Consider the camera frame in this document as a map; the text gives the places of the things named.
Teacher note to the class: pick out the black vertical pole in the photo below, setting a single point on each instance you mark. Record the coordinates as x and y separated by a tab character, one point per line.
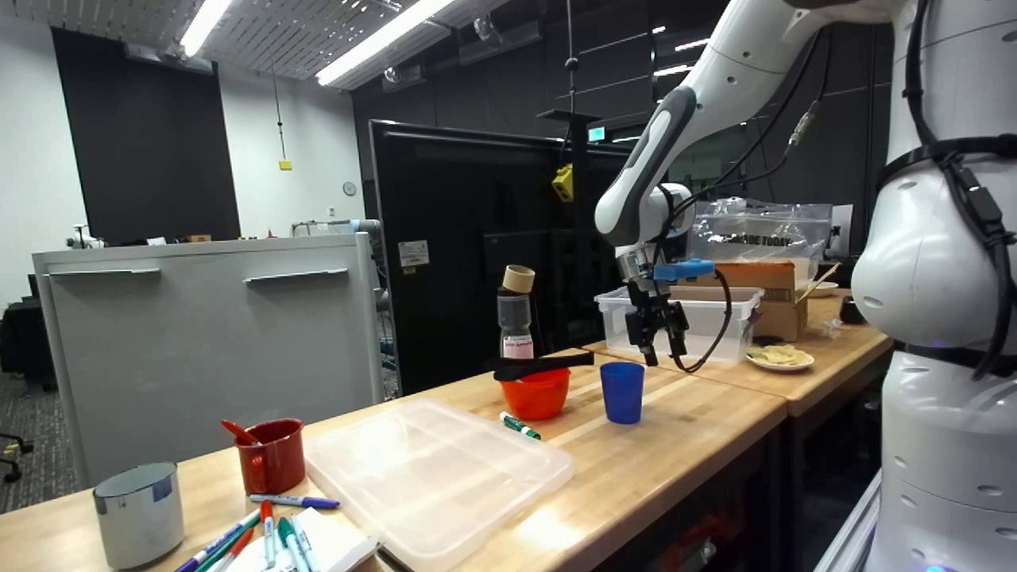
578	83

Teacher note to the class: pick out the grey cabinet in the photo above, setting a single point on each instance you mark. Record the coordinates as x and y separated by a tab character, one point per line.
202	351

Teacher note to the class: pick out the blue marker pen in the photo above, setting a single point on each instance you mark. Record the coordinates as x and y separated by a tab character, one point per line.
216	545

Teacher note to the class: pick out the green marker pen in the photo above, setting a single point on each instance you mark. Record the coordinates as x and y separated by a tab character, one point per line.
297	545

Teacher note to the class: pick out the purple marker pen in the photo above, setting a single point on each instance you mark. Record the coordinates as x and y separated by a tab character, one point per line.
303	504

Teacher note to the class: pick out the clear plastic storage bin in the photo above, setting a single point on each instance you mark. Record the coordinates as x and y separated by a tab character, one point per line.
720	322

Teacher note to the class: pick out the tall bottle with cork lid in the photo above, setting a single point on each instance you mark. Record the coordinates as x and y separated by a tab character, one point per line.
515	312

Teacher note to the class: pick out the yellow triangular object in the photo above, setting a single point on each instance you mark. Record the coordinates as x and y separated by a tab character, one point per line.
562	183

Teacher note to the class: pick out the beige paper cup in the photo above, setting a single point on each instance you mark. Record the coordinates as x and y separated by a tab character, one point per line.
827	308

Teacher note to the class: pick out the red bowl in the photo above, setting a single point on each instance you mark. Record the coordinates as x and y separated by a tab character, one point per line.
536	397

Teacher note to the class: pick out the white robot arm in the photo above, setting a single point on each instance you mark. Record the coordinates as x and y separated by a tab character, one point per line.
932	275

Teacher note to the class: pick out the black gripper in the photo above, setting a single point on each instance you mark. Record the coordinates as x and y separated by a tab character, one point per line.
657	308

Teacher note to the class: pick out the clear plastic bag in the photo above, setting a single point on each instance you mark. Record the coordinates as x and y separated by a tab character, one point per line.
763	226

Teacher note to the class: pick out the red measuring cup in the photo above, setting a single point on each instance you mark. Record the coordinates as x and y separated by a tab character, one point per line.
275	460

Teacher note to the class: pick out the clear flat plastic lid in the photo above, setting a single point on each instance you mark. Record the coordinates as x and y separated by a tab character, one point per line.
432	479

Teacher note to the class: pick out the black wall screen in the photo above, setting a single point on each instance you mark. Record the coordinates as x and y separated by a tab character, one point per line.
148	139

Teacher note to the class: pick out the plate of chips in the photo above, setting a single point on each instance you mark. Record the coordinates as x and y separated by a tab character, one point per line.
779	356

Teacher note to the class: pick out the long ceiling light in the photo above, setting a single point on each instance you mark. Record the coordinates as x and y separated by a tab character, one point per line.
204	22
383	41

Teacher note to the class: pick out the large black panel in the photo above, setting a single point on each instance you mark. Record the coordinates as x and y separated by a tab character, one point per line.
454	241

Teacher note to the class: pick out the blue plastic cup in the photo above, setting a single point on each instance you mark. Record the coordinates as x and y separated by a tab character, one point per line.
621	394

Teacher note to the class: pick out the grey tin can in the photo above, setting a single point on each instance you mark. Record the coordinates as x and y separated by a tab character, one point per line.
136	515

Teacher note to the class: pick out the white notepad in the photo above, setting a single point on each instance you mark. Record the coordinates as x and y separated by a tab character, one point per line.
336	540

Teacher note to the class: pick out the red marker pen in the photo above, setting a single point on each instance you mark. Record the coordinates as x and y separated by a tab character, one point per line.
252	528

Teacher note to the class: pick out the green capped white marker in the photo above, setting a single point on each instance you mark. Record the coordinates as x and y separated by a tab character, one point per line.
519	426

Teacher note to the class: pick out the brown cardboard box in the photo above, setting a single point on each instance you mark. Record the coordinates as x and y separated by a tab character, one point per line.
779	295

